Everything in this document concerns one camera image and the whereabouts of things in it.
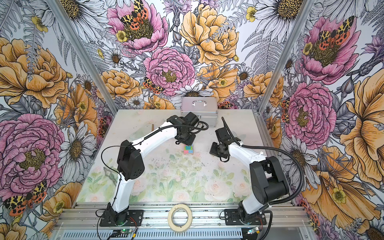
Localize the masking tape roll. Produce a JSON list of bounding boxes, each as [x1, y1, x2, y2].
[[167, 204, 193, 233]]

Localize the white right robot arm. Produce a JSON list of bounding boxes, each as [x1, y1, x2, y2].
[[210, 127, 290, 224]]

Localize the aluminium corner frame post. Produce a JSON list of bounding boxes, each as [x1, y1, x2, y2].
[[256, 0, 315, 115], [47, 1, 119, 115]]

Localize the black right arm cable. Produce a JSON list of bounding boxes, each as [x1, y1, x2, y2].
[[221, 116, 305, 240]]

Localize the silver aluminium first aid case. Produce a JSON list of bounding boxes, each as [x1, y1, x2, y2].
[[181, 97, 219, 128]]

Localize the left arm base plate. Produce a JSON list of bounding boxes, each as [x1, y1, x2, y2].
[[100, 209, 144, 227]]

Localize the aluminium corner frame post right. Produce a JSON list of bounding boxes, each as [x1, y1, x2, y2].
[[256, 0, 315, 115]]

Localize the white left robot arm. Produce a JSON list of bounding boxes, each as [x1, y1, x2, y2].
[[101, 113, 209, 227]]

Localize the aluminium corner frame post left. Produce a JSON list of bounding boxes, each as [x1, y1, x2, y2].
[[47, 1, 119, 115]]

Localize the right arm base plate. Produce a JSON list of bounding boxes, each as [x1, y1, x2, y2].
[[224, 208, 267, 226]]

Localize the metal scissors tongs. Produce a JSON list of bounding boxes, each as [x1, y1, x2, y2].
[[103, 167, 119, 186]]

